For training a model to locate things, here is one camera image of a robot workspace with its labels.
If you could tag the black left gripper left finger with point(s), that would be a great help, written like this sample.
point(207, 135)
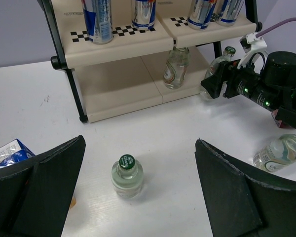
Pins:
point(35, 194)

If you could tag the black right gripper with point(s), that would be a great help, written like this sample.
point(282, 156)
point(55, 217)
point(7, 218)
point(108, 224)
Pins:
point(263, 89)

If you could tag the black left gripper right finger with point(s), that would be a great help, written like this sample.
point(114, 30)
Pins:
point(242, 200)

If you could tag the blue silver energy drink can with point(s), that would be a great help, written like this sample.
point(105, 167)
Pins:
point(200, 13)
point(228, 12)

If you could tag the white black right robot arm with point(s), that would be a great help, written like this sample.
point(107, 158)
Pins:
point(286, 84)

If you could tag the beige three-tier shelf rack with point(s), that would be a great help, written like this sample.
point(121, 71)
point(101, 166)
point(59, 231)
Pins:
point(125, 75)

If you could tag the blue Fontana juice carton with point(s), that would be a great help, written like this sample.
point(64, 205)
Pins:
point(14, 152)

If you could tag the blue purple berry juice carton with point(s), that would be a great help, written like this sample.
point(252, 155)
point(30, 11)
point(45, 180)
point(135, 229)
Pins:
point(285, 115)

